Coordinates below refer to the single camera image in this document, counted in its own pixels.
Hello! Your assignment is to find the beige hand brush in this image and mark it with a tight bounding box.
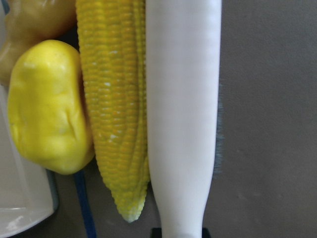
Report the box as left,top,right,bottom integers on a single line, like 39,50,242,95
146,0,222,238

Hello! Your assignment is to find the yellow toy corn cob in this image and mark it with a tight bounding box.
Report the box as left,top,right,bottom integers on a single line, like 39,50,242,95
75,0,150,223

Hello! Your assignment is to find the yellow toy potato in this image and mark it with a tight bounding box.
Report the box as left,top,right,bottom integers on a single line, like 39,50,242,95
7,40,94,175

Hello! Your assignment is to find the beige dustpan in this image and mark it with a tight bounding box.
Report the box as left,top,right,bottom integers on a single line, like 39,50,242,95
0,0,60,238

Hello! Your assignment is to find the brown toy ginger root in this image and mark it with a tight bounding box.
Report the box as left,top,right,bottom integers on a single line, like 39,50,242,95
0,0,76,86

